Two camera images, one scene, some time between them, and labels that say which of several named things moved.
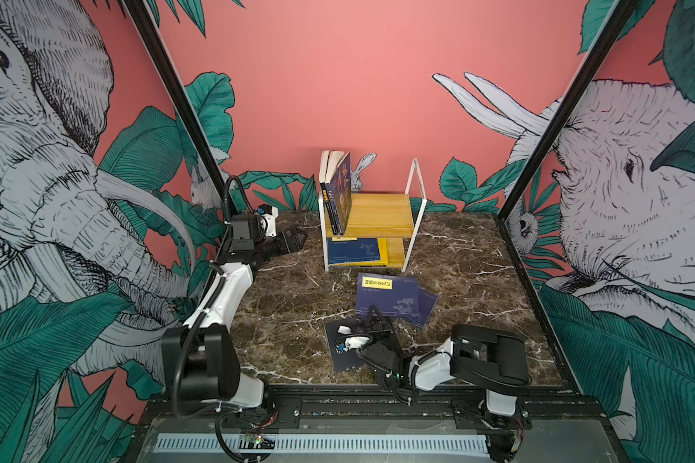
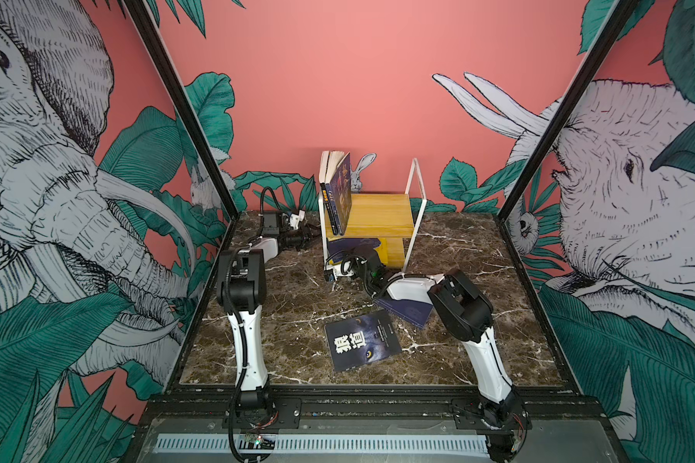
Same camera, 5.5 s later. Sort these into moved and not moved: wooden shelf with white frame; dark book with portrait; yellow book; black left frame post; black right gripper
Moved: black right gripper
Not moved: dark book with portrait; wooden shelf with white frame; black left frame post; yellow book
